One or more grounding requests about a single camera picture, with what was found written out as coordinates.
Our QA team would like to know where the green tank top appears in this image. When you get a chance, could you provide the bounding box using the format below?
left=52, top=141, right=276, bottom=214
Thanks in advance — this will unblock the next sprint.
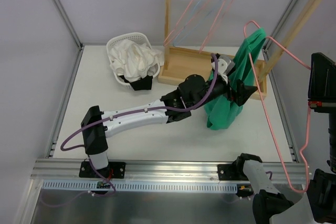
left=204, top=28, right=266, bottom=130

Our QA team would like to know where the pink hanger with green top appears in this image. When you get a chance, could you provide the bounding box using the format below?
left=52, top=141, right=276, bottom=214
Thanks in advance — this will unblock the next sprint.
left=243, top=20, right=312, bottom=194

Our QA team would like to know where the blue wire hanger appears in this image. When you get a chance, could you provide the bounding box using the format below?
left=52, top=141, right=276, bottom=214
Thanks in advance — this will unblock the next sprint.
left=165, top=0, right=223, bottom=47

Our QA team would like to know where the black tank top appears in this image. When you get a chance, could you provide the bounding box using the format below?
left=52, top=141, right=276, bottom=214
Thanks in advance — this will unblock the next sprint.
left=120, top=75, right=153, bottom=91

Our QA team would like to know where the pink hanger with cream top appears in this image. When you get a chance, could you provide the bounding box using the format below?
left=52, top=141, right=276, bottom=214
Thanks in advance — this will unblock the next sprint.
left=199, top=0, right=235, bottom=53

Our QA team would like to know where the pink wire hanger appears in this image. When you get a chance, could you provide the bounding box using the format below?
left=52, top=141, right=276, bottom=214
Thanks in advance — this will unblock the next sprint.
left=164, top=0, right=220, bottom=46

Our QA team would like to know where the cream tank top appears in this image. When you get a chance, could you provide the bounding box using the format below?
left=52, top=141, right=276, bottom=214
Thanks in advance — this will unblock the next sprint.
left=107, top=39, right=164, bottom=82

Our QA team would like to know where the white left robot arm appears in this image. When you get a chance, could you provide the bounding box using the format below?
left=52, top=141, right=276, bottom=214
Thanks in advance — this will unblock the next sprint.
left=81, top=74, right=257, bottom=177

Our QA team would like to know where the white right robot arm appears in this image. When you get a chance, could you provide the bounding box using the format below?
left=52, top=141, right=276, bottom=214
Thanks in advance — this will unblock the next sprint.
left=233, top=52, right=335, bottom=223

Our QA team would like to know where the wooden clothes rack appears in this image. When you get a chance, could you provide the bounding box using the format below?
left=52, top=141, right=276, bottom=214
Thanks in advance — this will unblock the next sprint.
left=158, top=0, right=322, bottom=98

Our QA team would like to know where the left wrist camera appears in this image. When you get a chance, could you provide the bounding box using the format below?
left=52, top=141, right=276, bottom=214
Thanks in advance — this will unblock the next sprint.
left=211, top=54, right=235, bottom=84

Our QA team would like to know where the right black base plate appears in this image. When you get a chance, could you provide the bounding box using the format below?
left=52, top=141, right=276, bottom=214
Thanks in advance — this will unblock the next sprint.
left=217, top=163, right=248, bottom=181

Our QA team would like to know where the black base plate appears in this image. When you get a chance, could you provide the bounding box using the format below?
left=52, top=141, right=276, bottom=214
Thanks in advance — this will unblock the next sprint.
left=217, top=163, right=248, bottom=181
left=78, top=161, right=126, bottom=179

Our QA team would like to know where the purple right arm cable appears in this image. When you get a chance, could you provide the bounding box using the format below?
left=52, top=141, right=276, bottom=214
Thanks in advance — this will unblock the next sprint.
left=223, top=170, right=273, bottom=204

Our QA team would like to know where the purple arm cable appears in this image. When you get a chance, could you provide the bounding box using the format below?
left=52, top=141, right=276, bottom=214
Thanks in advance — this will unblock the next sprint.
left=60, top=53, right=218, bottom=197
left=223, top=170, right=273, bottom=204

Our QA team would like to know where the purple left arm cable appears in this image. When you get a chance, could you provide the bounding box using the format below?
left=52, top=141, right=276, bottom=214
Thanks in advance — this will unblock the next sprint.
left=60, top=53, right=218, bottom=197

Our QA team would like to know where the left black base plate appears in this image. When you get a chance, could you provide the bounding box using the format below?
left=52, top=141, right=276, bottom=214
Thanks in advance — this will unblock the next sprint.
left=78, top=161, right=126, bottom=179

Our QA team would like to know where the aluminium mounting rail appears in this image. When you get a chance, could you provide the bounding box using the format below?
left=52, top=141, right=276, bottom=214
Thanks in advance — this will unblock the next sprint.
left=30, top=158, right=312, bottom=183

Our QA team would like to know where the white slotted cable duct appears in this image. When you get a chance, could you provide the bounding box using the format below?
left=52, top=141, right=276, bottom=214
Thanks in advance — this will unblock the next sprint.
left=41, top=179, right=238, bottom=194

